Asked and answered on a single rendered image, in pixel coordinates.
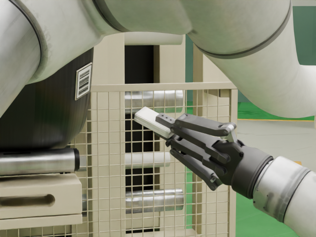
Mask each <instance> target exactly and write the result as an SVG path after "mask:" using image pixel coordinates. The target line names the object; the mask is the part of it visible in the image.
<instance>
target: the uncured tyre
mask: <svg viewBox="0 0 316 237"><path fill-rule="evenodd" d="M93 58H94V47H92V48H91V49H89V50H88V51H86V52H84V53H83V54H81V55H79V56H78V57H76V58H75V59H73V60H72V61H70V62H69V63H67V64H66V65H65V66H63V67H62V68H60V69H59V70H58V71H57V72H55V73H54V74H53V75H51V76H49V77H48V78H46V79H44V80H42V81H39V82H35V83H31V84H27V85H25V86H24V87H23V89H22V90H21V91H20V93H19V94H18V95H17V97H16V98H15V99H14V101H13V102H12V103H11V104H10V106H9V107H8V108H7V110H6V111H5V112H4V114H3V115H2V116H1V118H0V151H12V150H42V149H63V148H65V147H66V146H67V145H68V144H69V143H70V142H71V141H72V140H73V139H74V138H75V137H76V136H77V135H78V134H79V133H80V132H81V130H82V129H83V127H84V124H85V121H86V117H87V111H88V106H89V99H90V92H88V93H87V94H85V95H83V96H82V97H80V98H79V99H77V100H75V85H76V71H77V70H79V69H81V68H82V67H84V66H86V65H87V64H89V63H92V64H93ZM92 70H93V67H92ZM91 77H92V73H91ZM91 82H92V79H91ZM90 87H91V86H90Z"/></svg>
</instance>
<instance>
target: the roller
mask: <svg viewBox="0 0 316 237"><path fill-rule="evenodd" d="M79 167H80V158H79V150H78V149H77V148H63V149H42V150H12V151H0V175H17V174H42V173H60V172H73V171H78V170H79Z"/></svg>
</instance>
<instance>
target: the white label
mask: <svg viewBox="0 0 316 237"><path fill-rule="evenodd" d="M91 73H92V63H89V64H87V65H86V66H84V67H82V68H81V69H79V70H77V71H76V85H75V100H77V99H79V98H80V97H82V96H83V95H85V94H87V93H88V92H90V86H91Z"/></svg>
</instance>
